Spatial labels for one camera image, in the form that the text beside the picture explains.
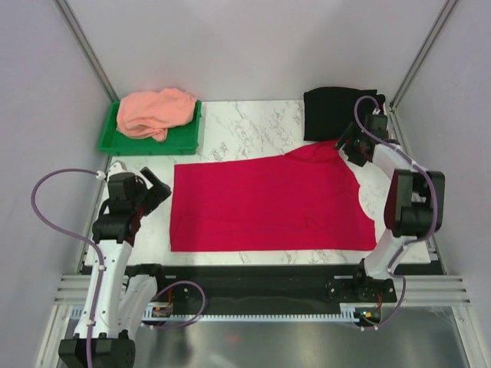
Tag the salmon pink t shirt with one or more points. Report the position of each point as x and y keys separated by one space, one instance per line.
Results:
x=151 y=114

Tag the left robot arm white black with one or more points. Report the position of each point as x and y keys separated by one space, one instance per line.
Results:
x=114 y=306

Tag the aluminium frame post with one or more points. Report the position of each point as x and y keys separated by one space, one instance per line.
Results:
x=430 y=40
x=88 y=52

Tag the folded black t shirt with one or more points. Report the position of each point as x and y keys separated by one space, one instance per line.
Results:
x=329 y=110

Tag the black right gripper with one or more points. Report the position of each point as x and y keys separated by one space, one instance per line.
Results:
x=353 y=132

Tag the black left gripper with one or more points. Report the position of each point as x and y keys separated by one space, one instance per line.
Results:
x=158 y=193

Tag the right aluminium frame post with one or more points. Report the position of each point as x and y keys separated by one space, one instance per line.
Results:
x=430 y=40

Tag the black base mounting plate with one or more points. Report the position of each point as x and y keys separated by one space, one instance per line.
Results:
x=270 y=289

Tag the green plastic tray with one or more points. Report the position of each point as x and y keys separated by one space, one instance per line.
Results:
x=180 y=141

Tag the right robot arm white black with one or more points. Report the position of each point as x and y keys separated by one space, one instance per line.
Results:
x=413 y=210

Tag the grey slotted cable duct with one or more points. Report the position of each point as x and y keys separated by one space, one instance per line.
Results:
x=154 y=314

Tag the left aluminium frame post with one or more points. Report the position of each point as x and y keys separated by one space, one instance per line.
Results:
x=88 y=52

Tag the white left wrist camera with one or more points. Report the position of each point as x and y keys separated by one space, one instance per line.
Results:
x=115 y=168

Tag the crimson red t shirt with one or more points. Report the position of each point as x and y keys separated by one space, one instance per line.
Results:
x=306 y=199

